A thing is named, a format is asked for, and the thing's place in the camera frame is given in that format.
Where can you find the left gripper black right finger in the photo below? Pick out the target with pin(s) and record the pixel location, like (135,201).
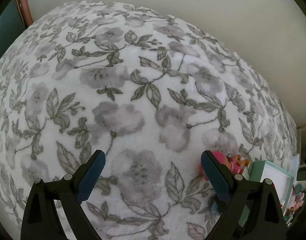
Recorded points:
(251,209)

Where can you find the dark teal cabinet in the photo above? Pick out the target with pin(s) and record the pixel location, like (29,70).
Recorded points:
(11,26)

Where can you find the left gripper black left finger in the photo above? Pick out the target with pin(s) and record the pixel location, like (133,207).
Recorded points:
(41,220)

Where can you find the pink board by wall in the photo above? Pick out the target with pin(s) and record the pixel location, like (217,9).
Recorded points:
(24,12)

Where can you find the teal rimmed white tray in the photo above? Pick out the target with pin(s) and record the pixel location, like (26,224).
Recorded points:
(282,180)

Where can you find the white router box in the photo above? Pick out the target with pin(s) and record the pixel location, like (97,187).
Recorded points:
(295,165)

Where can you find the colourful clutter pile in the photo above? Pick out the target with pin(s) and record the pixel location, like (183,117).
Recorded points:
(294,203)

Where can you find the black box on floor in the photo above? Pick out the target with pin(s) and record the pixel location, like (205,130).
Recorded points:
(301,174)

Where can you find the floral grey white blanket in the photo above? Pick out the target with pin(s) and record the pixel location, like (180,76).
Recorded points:
(152,92)

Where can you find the pink brown puppy figure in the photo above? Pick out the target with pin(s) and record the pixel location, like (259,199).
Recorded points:
(235,163)

